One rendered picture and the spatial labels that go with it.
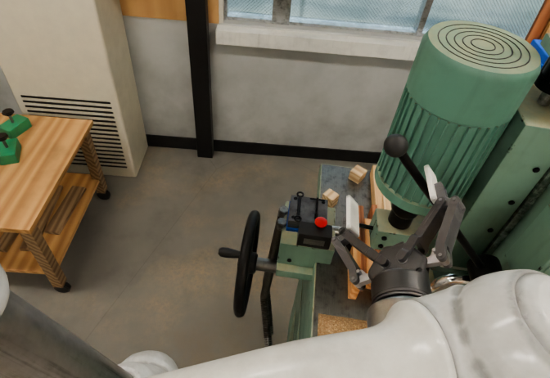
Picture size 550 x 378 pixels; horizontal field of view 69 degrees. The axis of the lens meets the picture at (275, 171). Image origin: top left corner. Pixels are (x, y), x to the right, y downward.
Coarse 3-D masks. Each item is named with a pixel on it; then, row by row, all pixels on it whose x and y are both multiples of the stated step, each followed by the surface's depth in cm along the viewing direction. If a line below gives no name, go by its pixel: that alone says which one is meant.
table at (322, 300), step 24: (336, 168) 127; (336, 192) 120; (360, 192) 120; (336, 216) 113; (288, 264) 104; (336, 264) 102; (312, 288) 100; (336, 288) 97; (312, 312) 93; (336, 312) 93; (360, 312) 93; (312, 336) 89
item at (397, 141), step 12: (384, 144) 58; (396, 144) 57; (396, 156) 58; (408, 156) 59; (408, 168) 60; (420, 180) 62; (432, 204) 65; (468, 252) 73; (468, 264) 79; (480, 264) 75; (492, 264) 75
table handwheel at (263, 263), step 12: (252, 216) 105; (252, 228) 101; (252, 240) 100; (240, 252) 98; (252, 252) 110; (240, 264) 97; (252, 264) 108; (264, 264) 109; (276, 264) 109; (240, 276) 96; (252, 276) 122; (240, 288) 97; (240, 300) 98; (240, 312) 101
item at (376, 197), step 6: (372, 168) 123; (372, 174) 122; (372, 180) 120; (372, 186) 119; (372, 192) 118; (378, 192) 115; (372, 198) 117; (378, 198) 114; (372, 204) 116; (378, 204) 112
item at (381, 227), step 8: (376, 208) 94; (376, 216) 92; (384, 216) 92; (424, 216) 93; (376, 224) 91; (384, 224) 91; (416, 224) 91; (376, 232) 90; (384, 232) 89; (392, 232) 89; (400, 232) 89; (408, 232) 89; (376, 240) 91; (384, 240) 90; (392, 240) 91; (400, 240) 90; (376, 248) 94; (416, 248) 92; (432, 248) 91
